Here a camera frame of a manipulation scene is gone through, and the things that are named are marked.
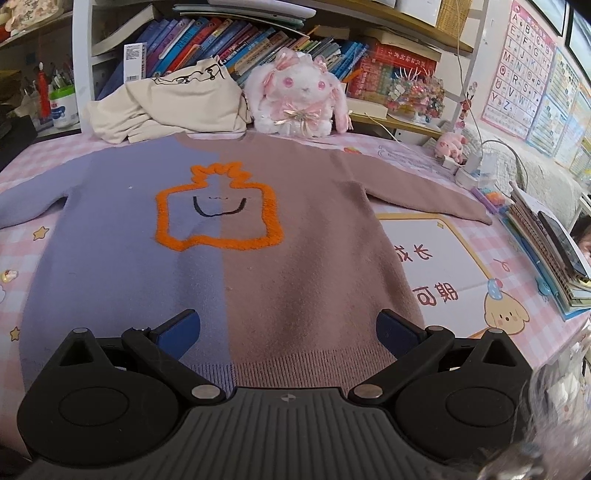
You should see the white barcode tag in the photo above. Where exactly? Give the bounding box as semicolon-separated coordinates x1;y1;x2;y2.
124;42;148;83

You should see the bookshelf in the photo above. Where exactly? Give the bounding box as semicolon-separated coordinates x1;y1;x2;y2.
0;0;490;141

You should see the pink checked printed blanket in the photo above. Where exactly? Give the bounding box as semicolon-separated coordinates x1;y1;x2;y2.
0;121;591;384

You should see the white plastic jar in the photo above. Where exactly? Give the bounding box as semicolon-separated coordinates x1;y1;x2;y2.
49;85;81;129

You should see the purple and brown sweater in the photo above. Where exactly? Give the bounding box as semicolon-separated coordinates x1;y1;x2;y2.
0;131;495;393

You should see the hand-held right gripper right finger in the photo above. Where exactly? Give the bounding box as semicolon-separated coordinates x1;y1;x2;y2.
348;309;535;406

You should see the alphabet wall poster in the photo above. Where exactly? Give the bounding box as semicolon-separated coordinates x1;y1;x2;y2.
480;0;557;140

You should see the grey fuzzy cushion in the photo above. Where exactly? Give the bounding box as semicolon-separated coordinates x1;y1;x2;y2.
462;124;588;228

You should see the small pink plush pig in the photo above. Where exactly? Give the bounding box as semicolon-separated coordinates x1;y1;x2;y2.
434;131;467;164

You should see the red tassel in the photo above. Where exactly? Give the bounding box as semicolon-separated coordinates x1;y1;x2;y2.
37;60;51;119

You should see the pink and white plush bunny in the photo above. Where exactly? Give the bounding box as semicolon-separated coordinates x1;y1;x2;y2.
242;47;354;136

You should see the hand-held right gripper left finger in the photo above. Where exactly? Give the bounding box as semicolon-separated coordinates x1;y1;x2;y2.
45;308;227;404

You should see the colourful decorative bouquet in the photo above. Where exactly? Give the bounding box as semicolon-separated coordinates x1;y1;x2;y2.
385;69;447;124

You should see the pastel chart wall poster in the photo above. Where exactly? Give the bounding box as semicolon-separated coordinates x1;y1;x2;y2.
526;46;591;168

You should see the stack of notebooks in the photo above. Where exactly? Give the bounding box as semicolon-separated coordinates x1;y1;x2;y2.
500;182;591;320

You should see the red book set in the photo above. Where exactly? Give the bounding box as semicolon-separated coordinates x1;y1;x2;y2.
346;41;437;101

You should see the row of colourful books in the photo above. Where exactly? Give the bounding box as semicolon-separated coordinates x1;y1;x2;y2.
95;16;370;88

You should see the beige garment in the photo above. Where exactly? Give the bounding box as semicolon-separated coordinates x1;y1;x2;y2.
88;55;254;145

